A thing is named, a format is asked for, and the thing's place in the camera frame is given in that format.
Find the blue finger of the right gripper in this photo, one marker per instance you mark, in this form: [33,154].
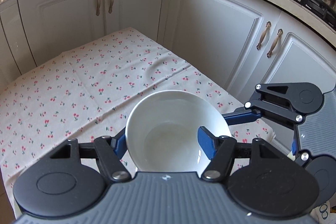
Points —
[241,116]

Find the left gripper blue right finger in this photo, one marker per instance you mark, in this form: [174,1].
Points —
[220,152]

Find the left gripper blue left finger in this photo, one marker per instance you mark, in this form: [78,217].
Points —
[110,151]

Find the white bowl pink flowers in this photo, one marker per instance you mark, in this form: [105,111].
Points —
[162,132]

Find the cherry print tablecloth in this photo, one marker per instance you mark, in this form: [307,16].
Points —
[88,92]

